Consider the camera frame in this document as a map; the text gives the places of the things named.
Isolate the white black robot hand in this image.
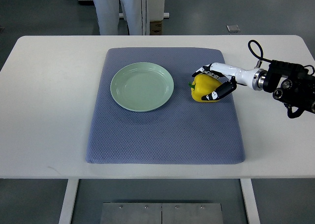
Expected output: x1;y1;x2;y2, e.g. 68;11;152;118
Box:
192;63;265;101

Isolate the yellow bell pepper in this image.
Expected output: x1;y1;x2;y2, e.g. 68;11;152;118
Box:
189;74;222;102

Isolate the grey floor plate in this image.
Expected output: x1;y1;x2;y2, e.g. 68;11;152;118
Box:
226;25;241;33

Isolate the light green plate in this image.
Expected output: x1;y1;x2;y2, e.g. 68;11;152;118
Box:
110;62;174;112

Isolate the cardboard box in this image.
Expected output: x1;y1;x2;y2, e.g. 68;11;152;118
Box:
150;21;163;35

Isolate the white right table leg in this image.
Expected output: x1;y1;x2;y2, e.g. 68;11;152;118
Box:
240;179;260;224

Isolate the white table leg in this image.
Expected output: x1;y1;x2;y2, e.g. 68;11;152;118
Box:
59;179;79;224
240;179;260;224

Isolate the person in white trousers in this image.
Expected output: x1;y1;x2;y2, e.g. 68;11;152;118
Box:
93;0;150;35

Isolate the white left table leg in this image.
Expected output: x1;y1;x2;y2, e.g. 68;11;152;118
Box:
59;179;79;224

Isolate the metal base plate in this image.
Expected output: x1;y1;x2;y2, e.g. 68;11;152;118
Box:
100;202;223;224

